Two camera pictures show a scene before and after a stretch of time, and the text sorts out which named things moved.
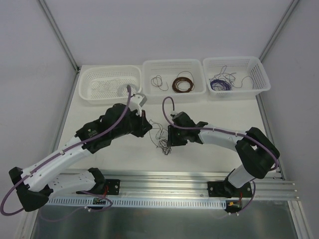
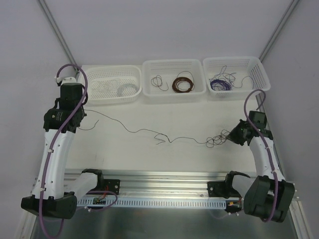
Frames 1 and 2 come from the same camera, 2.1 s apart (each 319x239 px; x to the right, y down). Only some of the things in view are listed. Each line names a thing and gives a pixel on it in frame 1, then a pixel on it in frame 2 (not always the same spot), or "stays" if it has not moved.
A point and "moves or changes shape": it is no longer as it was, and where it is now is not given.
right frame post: (278, 30) stays
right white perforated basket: (235, 77) stays
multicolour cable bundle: (159, 136) moves or changes shape
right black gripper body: (173, 137) -> (239, 134)
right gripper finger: (172, 136) -> (238, 135)
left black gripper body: (143, 125) -> (81, 117)
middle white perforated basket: (182, 79) stays
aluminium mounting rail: (160, 184) stays
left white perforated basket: (107, 84) stays
